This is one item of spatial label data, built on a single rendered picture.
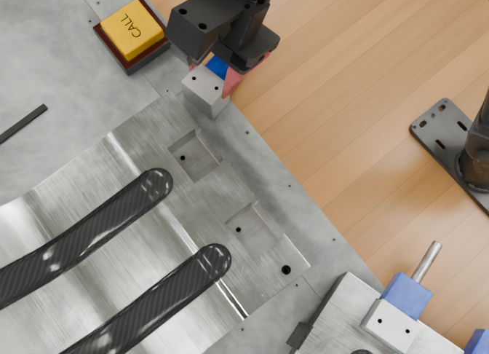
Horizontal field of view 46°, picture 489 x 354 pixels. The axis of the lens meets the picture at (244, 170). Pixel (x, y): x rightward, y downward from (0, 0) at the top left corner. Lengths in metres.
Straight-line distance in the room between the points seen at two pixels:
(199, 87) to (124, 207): 0.18
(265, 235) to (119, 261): 0.17
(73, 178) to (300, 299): 0.31
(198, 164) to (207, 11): 0.19
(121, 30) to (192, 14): 0.22
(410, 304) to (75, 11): 0.58
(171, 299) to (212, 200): 0.12
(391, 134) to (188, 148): 0.27
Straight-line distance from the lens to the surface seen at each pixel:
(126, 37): 0.79
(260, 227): 0.67
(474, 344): 0.71
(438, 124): 0.81
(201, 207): 0.65
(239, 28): 0.64
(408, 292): 0.68
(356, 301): 0.68
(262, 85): 0.79
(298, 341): 0.67
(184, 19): 0.58
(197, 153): 0.69
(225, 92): 0.71
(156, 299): 0.65
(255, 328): 0.73
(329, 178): 0.76
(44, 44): 0.86
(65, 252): 0.68
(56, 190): 0.69
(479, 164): 0.69
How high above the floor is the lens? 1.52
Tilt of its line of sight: 75 degrees down
